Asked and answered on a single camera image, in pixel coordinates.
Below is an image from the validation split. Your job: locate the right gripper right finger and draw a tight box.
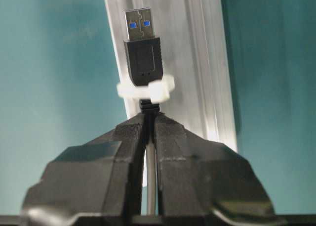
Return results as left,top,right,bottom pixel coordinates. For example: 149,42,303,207
155,114,274,218

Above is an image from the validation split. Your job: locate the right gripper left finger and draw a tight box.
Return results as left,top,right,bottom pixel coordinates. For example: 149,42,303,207
21,114,144,218

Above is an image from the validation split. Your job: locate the black USB cable with plug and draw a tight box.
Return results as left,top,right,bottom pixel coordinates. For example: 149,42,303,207
123,6,164,216

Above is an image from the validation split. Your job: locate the right white cable-tie ring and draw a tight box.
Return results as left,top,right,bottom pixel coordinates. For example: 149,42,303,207
116,74,175,103

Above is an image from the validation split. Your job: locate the aluminium extrusion rail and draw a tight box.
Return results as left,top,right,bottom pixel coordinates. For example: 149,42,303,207
105,0,237,150

